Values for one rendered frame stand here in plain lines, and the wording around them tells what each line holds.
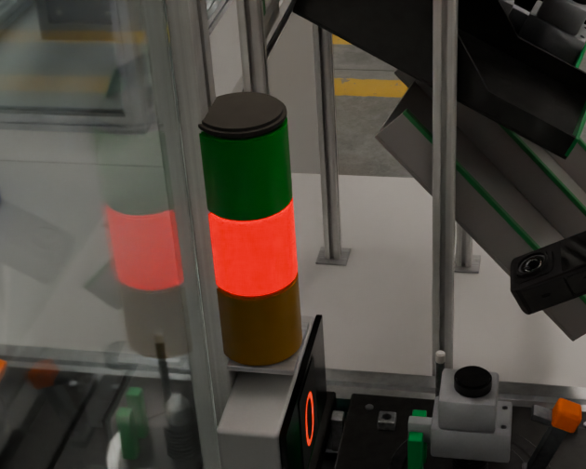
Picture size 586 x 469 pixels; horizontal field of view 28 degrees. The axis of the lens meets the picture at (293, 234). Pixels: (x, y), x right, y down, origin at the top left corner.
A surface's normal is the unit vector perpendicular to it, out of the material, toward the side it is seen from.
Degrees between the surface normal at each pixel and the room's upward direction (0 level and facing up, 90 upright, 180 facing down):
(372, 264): 0
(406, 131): 90
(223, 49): 0
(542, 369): 0
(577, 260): 28
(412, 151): 90
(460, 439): 90
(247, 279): 90
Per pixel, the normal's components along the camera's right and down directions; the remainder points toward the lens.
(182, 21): -0.19, 0.52
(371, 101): -0.07, -0.85
